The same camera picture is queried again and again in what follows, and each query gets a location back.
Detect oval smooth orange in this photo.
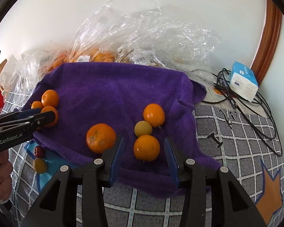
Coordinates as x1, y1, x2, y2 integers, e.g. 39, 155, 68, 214
41, 106, 59, 127

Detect blue white tissue pack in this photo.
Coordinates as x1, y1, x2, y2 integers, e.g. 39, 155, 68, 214
229, 61, 259, 102

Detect large textured mandarin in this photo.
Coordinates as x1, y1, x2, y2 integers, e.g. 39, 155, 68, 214
41, 90, 59, 108

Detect person's left hand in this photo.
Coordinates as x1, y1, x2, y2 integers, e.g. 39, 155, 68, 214
0, 150, 13, 201

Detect medium orange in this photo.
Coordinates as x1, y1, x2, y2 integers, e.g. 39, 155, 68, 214
133, 135, 161, 161

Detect round orange with stem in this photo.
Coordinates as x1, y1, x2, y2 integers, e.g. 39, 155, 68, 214
31, 101, 43, 109

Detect purple towel tray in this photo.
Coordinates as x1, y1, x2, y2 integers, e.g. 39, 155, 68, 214
24, 62, 220, 198

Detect grey checked tablecloth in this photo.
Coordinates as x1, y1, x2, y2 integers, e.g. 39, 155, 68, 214
9, 100, 284, 226

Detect large clear plastic bag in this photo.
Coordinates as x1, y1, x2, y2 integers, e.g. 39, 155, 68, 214
68, 0, 221, 85

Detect clear bag left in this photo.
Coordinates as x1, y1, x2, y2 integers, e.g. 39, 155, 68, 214
6, 50, 67, 108

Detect white plastic bag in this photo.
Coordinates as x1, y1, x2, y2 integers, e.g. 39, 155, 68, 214
0, 55, 19, 93

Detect black cables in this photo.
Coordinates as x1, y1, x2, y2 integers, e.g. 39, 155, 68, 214
191, 68, 283, 157

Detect brown door frame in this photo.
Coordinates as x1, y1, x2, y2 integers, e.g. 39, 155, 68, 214
251, 0, 283, 85

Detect small red fruit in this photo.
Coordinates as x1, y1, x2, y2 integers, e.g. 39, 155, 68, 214
33, 145, 46, 159

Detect yellow-green small fruit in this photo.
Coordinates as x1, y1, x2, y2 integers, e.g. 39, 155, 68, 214
134, 120, 152, 137

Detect large round orange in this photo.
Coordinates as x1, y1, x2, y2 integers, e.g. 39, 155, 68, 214
86, 123, 117, 154

